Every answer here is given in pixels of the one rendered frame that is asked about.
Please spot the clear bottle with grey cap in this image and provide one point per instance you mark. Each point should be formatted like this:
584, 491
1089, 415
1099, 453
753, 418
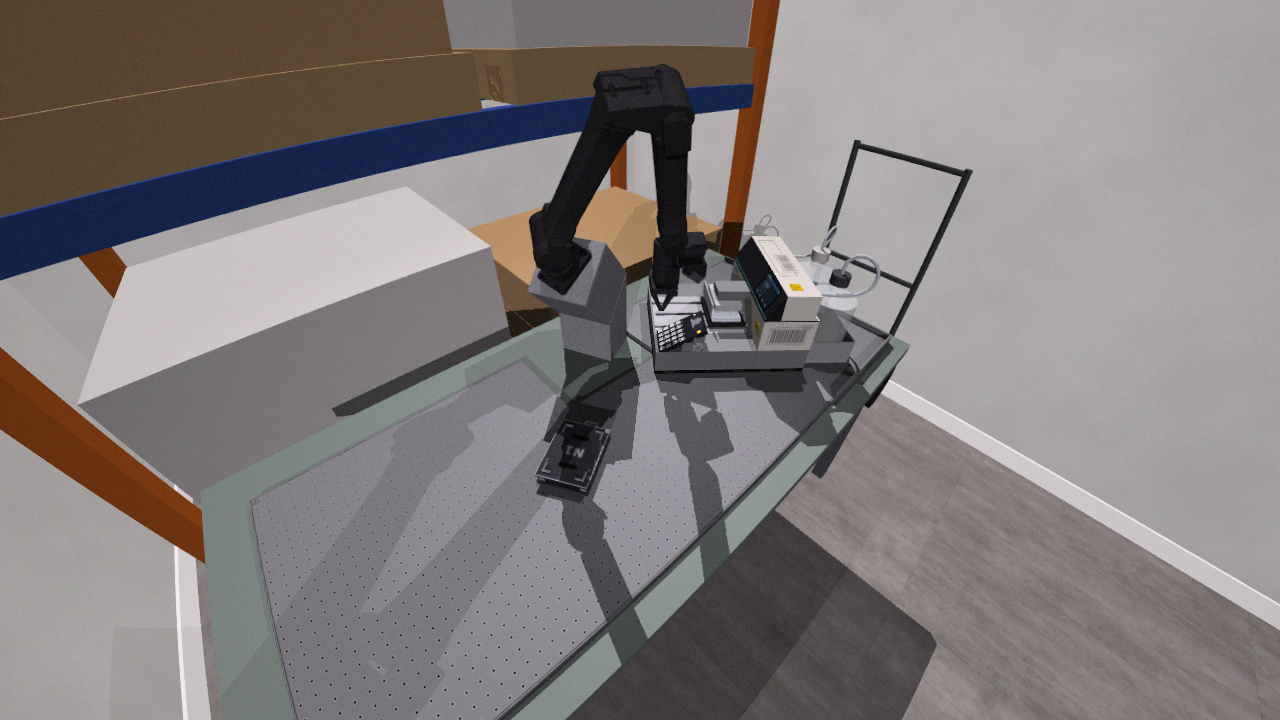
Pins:
816, 269

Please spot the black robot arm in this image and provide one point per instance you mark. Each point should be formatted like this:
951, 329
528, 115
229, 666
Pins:
647, 99

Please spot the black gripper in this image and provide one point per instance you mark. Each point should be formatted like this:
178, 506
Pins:
657, 287

